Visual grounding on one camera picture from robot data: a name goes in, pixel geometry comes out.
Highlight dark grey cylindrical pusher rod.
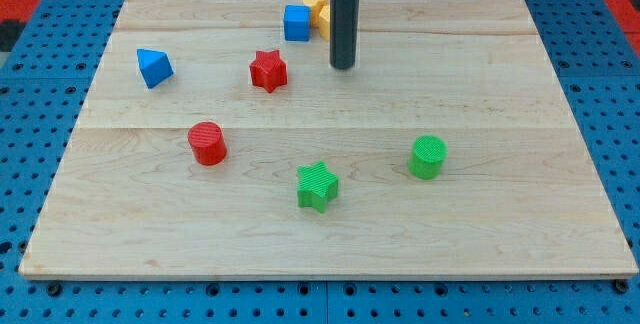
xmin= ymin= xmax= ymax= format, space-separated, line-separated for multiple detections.
xmin=330 ymin=0 xmax=359 ymax=70

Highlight blue triangle block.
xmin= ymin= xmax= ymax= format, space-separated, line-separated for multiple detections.
xmin=136 ymin=48 xmax=174 ymax=89

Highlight blue cube block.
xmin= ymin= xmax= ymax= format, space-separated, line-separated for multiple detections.
xmin=283 ymin=4 xmax=311 ymax=42

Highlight yellow block front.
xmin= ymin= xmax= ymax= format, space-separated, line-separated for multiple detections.
xmin=318 ymin=5 xmax=331 ymax=41

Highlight red star block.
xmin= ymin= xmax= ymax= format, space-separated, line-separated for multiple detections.
xmin=249 ymin=50 xmax=288 ymax=93

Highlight green cylinder block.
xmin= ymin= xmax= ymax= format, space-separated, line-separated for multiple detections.
xmin=407 ymin=135 xmax=448 ymax=180

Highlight green star block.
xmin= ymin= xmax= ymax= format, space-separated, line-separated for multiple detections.
xmin=297 ymin=161 xmax=339 ymax=214

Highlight red cylinder block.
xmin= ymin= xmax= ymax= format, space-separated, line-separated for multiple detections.
xmin=187 ymin=122 xmax=227 ymax=166

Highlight light wooden board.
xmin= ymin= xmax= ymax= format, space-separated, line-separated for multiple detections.
xmin=19 ymin=0 xmax=638 ymax=281

